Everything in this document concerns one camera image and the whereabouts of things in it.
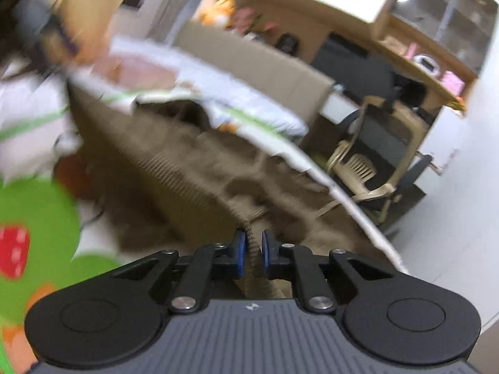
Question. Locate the black monitor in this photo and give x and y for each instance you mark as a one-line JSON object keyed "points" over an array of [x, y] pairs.
{"points": [[351, 66]]}

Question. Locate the pink plush toy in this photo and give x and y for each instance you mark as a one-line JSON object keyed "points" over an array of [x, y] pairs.
{"points": [[247, 19]]}

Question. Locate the wooden desk hutch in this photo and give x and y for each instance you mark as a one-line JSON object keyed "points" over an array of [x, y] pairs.
{"points": [[425, 81]]}

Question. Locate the beige upholstered headboard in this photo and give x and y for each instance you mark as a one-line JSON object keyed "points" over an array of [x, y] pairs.
{"points": [[253, 66]]}

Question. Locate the orange plush toy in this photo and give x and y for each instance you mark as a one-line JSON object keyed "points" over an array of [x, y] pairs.
{"points": [[220, 9]]}

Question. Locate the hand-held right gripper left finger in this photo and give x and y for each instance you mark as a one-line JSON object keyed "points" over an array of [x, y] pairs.
{"points": [[241, 251]]}

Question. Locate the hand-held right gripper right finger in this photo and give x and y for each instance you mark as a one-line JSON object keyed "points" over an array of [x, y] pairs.
{"points": [[267, 253]]}

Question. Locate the beige frame office chair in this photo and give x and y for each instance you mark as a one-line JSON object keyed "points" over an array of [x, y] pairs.
{"points": [[390, 132]]}

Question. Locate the pink box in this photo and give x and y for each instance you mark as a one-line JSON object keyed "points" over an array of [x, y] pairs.
{"points": [[454, 81]]}

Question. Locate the printed giraffe blanket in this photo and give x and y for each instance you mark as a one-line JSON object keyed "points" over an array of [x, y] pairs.
{"points": [[35, 218]]}

